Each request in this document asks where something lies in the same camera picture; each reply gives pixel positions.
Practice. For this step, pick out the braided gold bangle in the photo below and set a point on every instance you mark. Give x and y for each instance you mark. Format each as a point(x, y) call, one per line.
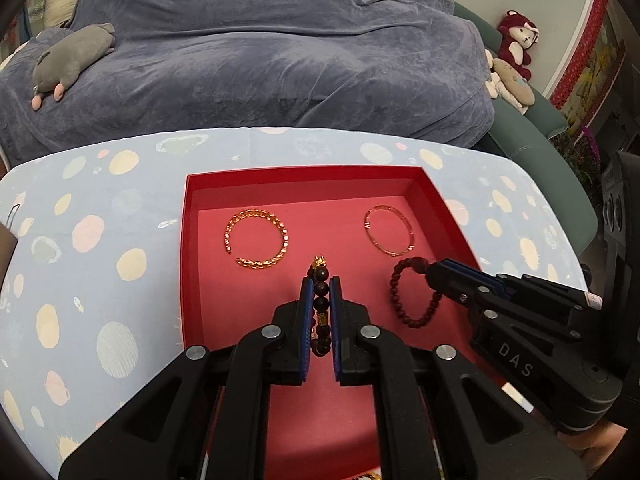
point(257, 263)

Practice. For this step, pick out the red cardboard box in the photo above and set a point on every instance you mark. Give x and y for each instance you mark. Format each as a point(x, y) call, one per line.
point(225, 280)

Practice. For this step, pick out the grey plush mouse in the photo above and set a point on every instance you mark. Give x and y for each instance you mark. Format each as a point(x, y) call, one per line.
point(65, 60)

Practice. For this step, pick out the red wall banner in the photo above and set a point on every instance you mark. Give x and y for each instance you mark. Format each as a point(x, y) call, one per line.
point(585, 45)

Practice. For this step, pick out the potted flowers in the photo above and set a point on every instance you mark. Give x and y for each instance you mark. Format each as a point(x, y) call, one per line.
point(580, 155)

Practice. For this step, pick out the yellow wall poster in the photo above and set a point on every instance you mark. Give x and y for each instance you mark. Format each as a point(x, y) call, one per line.
point(600, 75)

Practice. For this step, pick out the beige plush toy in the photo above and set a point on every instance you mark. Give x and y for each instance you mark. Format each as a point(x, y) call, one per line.
point(512, 80)

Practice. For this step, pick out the small white plush toy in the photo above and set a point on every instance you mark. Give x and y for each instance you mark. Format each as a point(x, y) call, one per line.
point(492, 80)

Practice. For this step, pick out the thin gold bangle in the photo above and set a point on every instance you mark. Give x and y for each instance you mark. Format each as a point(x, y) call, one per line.
point(366, 225)

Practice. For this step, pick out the red plush monkey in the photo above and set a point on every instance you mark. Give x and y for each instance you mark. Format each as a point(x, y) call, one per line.
point(515, 40)

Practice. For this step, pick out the brown case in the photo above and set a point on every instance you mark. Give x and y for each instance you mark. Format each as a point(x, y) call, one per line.
point(6, 245)

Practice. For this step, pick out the blue-grey blanket covered sofa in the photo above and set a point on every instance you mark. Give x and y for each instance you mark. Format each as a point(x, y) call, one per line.
point(250, 60)

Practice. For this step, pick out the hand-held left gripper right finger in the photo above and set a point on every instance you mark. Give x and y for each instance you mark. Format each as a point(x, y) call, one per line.
point(336, 330)

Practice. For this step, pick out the planet print tablecloth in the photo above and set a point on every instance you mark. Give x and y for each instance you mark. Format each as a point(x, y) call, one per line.
point(100, 260)

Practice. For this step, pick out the green sofa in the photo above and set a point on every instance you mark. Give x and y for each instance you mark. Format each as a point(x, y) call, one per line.
point(540, 160)

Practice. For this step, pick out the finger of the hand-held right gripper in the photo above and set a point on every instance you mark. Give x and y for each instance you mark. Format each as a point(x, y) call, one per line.
point(482, 274)
point(455, 287)

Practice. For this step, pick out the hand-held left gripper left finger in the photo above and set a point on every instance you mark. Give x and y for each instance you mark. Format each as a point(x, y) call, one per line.
point(305, 320)

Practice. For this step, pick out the black appliance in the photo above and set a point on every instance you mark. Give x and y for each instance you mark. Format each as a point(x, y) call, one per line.
point(620, 240)

